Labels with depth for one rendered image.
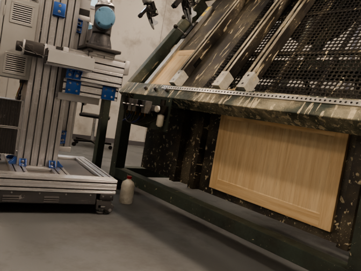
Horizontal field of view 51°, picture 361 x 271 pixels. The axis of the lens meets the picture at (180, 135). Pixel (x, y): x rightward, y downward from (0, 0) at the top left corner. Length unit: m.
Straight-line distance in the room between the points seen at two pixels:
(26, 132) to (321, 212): 1.82
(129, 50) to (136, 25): 0.47
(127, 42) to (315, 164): 5.15
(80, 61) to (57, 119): 0.50
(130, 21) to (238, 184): 4.89
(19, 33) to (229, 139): 1.46
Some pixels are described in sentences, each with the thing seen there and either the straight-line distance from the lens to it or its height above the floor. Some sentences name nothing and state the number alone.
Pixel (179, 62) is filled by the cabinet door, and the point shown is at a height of 1.11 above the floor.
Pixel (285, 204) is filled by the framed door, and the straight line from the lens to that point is 2.22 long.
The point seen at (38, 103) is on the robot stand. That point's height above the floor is 0.63.
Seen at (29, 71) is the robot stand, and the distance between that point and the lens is 2.50.
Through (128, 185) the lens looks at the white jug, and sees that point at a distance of 2.77.
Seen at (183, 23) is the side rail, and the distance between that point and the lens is 3.56.
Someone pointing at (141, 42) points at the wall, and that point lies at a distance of 6.90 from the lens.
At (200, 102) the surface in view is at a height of 0.80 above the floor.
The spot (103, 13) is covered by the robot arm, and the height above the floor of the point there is 1.22.
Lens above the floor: 0.72
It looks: 3 degrees down
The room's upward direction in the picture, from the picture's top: 9 degrees clockwise
